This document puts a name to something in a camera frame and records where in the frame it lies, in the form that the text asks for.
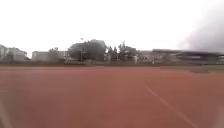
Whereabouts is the group of slim dark trees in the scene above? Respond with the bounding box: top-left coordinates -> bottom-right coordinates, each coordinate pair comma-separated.
107,40 -> 138,64

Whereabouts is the large dark green tree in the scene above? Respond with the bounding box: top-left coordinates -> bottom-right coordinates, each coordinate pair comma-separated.
67,38 -> 108,63

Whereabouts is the light pole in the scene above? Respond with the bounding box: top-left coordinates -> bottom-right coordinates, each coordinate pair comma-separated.
79,37 -> 85,63

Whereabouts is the small green tree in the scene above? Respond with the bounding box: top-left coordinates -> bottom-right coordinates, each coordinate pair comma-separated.
47,46 -> 61,64

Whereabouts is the pale low building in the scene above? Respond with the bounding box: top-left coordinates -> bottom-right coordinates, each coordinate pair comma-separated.
31,50 -> 70,63

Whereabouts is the long low building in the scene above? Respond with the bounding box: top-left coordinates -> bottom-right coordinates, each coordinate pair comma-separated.
137,48 -> 224,66

